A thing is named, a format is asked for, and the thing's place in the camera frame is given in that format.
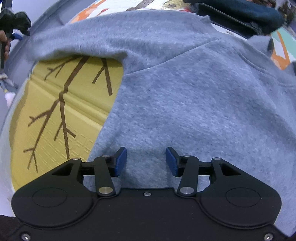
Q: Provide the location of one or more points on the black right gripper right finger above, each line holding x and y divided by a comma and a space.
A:
189, 168

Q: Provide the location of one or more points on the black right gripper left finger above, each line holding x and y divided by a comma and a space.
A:
103, 168

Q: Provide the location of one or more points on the grey knit sweater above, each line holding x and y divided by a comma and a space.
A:
188, 86

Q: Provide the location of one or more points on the person's left hand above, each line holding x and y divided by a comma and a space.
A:
7, 43

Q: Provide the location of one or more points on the colourful foam play mat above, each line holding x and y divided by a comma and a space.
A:
58, 113

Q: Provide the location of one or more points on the dark navy folded garment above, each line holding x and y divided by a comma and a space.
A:
245, 18

